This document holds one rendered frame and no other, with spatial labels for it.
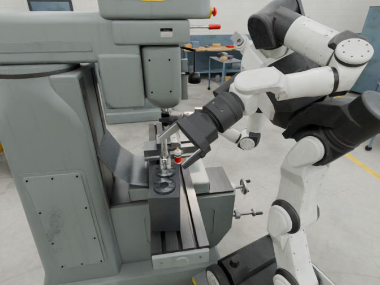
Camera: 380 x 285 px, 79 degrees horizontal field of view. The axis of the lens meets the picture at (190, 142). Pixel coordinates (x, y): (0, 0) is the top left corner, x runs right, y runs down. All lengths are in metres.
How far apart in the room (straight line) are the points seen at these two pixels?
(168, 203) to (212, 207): 0.69
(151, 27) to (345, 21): 9.28
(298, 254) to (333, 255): 1.25
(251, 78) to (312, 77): 0.15
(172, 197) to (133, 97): 0.53
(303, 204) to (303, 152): 0.24
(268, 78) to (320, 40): 0.19
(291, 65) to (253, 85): 0.31
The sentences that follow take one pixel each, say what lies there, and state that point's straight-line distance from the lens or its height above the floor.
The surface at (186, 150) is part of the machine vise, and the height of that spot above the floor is 1.00.
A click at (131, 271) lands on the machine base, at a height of 0.20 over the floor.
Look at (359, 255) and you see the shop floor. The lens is 2.55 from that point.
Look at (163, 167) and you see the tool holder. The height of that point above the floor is 1.19.
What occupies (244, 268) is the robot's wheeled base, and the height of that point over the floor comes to 0.61.
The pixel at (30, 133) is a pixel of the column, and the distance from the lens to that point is 1.27.
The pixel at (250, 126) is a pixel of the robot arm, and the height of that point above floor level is 1.23.
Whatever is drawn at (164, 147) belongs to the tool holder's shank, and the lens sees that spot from 0.93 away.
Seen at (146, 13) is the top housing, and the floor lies 1.75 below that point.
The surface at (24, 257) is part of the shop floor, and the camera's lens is 2.52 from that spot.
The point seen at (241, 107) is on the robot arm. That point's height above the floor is 1.54.
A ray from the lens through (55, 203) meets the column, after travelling 1.45.
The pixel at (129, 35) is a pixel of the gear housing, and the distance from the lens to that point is 1.10.
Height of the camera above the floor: 1.75
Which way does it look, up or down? 29 degrees down
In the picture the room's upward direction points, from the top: straight up
